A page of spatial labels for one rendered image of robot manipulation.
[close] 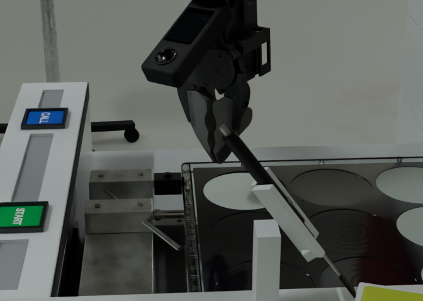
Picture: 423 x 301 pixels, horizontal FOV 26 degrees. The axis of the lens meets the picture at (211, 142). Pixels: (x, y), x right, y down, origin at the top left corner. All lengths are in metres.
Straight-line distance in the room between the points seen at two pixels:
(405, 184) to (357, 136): 2.32
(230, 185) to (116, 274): 0.22
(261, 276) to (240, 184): 0.39
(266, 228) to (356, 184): 0.42
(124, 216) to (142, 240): 0.04
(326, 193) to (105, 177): 0.28
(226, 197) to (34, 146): 0.25
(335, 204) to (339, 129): 2.44
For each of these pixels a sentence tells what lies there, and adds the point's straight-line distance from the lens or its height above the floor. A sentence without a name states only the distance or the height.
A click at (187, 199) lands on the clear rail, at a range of 1.12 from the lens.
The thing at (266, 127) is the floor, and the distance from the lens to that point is 3.55.
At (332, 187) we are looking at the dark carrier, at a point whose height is 0.90.
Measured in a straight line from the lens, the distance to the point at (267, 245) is 0.76.
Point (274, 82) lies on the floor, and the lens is 3.99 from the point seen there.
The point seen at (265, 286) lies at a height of 1.00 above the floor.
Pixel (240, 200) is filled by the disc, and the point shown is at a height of 0.90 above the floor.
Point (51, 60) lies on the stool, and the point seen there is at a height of 0.37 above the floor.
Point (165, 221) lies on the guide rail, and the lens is 1.18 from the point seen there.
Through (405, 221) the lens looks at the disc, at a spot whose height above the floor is 0.90.
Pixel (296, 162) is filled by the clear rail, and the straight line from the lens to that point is 1.22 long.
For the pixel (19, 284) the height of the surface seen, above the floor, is 0.96.
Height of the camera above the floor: 1.43
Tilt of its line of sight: 25 degrees down
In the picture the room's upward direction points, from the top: straight up
